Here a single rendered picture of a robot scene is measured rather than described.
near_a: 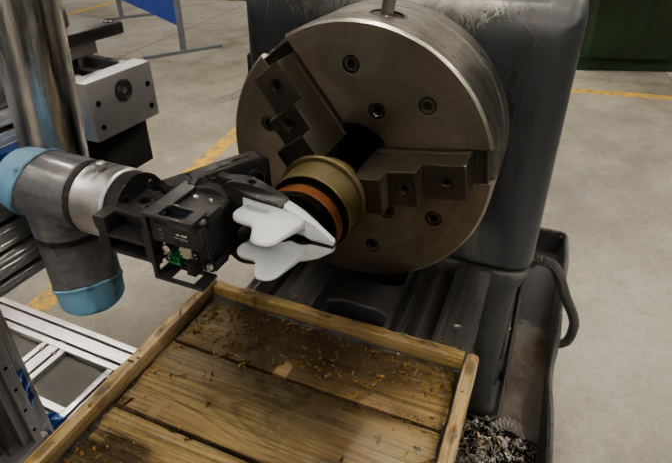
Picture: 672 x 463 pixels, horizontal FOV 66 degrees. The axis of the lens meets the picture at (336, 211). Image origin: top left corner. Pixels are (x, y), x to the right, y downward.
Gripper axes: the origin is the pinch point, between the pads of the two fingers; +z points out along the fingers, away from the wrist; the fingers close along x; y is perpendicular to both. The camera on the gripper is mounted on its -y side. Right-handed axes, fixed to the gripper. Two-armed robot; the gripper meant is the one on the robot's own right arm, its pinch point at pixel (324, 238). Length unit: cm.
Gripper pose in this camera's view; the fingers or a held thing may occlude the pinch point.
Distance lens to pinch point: 47.0
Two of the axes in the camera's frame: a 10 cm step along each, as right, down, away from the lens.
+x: 0.0, -8.5, -5.2
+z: 9.2, 2.0, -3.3
